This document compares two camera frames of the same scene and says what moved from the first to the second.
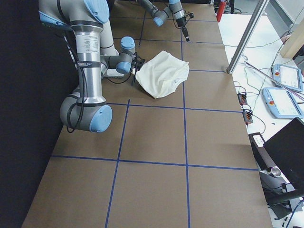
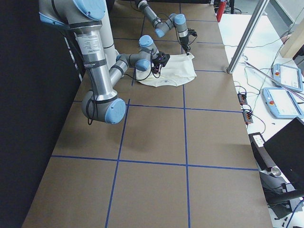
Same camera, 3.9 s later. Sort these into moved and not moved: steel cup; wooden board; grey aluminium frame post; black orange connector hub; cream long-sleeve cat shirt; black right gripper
Moved: cream long-sleeve cat shirt; black right gripper
Not moved: steel cup; grey aluminium frame post; wooden board; black orange connector hub
